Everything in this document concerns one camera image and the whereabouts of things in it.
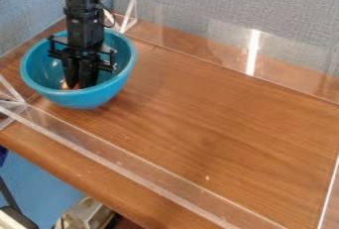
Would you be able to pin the clear acrylic front barrier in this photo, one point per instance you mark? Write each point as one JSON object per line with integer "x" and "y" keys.
{"x": 185, "y": 193}

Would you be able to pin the brown and white mushroom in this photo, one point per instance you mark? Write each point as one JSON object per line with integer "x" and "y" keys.
{"x": 65, "y": 87}

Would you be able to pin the clear acrylic barrier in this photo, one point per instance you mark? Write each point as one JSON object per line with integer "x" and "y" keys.
{"x": 185, "y": 193}
{"x": 302, "y": 67}

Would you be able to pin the clear acrylic corner bracket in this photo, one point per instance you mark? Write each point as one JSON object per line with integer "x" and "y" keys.
{"x": 128, "y": 21}

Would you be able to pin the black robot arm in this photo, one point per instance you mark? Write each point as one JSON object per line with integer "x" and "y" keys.
{"x": 80, "y": 49}

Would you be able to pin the blue bowl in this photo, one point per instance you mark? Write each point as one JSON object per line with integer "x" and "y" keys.
{"x": 41, "y": 73}

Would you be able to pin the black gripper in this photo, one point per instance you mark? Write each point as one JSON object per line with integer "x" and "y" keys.
{"x": 80, "y": 49}

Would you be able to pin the black stand leg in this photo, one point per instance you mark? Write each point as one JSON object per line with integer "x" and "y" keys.
{"x": 12, "y": 219}

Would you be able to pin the white object under table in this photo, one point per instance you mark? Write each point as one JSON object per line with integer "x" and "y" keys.
{"x": 86, "y": 214}

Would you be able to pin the clear acrylic back barrier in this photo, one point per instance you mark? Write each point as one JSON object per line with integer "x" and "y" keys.
{"x": 302, "y": 67}

